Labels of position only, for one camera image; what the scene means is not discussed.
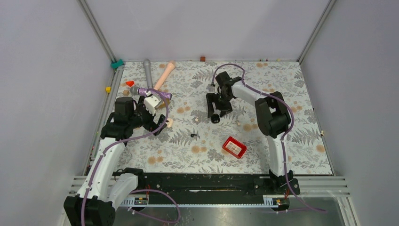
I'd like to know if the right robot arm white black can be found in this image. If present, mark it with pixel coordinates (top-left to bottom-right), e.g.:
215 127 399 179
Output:
206 72 300 195

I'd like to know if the black glossy earbud charging case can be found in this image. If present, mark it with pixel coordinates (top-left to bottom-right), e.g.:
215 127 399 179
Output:
210 114 220 124

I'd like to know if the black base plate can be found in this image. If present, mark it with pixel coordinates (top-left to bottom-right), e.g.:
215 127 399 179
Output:
112 168 302 206

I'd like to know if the red plastic tray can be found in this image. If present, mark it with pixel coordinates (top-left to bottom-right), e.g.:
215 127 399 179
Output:
222 137 247 159

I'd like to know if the purple glitter toy microphone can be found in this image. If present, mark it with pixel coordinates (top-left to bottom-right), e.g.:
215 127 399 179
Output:
130 86 172 99

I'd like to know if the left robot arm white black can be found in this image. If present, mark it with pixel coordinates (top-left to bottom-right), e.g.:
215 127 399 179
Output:
64 96 169 226

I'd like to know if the floral patterned table mat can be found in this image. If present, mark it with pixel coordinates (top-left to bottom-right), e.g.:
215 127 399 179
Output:
115 61 333 175

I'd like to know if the teal plastic piece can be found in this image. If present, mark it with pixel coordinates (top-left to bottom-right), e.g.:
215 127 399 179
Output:
111 59 124 69

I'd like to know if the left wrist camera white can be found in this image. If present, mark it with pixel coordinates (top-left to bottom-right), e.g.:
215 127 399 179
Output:
144 96 163 116

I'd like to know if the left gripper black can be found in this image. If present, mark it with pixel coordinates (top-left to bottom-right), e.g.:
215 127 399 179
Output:
129 96 167 135

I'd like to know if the beige toy microphone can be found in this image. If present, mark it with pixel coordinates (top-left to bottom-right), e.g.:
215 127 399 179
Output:
154 61 176 90

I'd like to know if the red triangular block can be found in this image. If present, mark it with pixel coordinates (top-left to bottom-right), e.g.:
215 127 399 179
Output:
125 81 135 87

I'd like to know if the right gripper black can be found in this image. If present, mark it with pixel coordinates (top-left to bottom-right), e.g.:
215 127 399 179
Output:
207 92 233 118

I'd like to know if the grey toy microphone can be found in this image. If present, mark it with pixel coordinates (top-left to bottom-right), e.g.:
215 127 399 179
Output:
143 59 153 89

